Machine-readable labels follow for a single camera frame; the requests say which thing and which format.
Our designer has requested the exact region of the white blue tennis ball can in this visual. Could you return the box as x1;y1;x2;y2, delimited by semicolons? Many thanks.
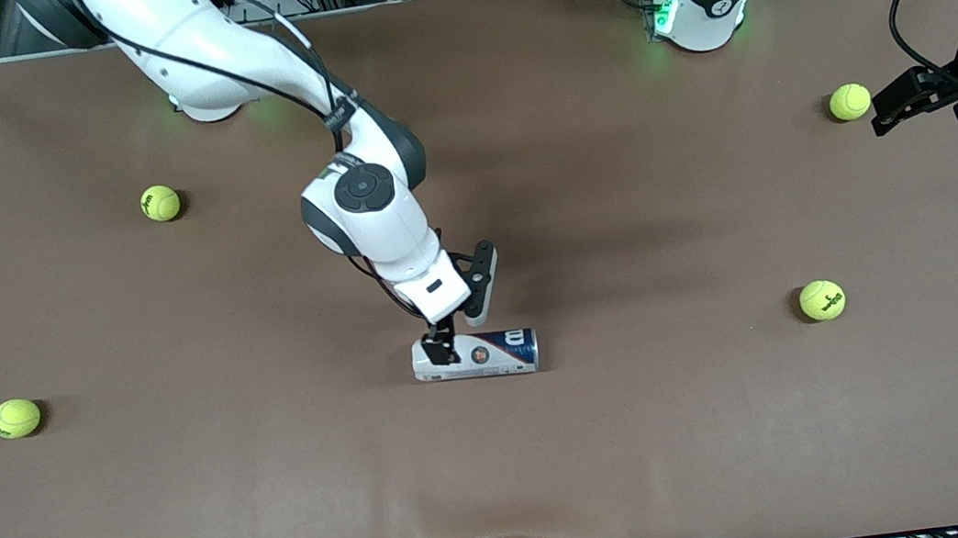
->
409;323;542;389

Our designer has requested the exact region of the yellow tennis ball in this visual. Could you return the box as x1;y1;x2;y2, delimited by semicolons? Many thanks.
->
139;183;184;225
826;81;874;124
796;276;849;325
0;396;45;442

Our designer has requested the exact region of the brown table mat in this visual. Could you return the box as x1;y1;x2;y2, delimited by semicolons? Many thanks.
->
0;0;958;538

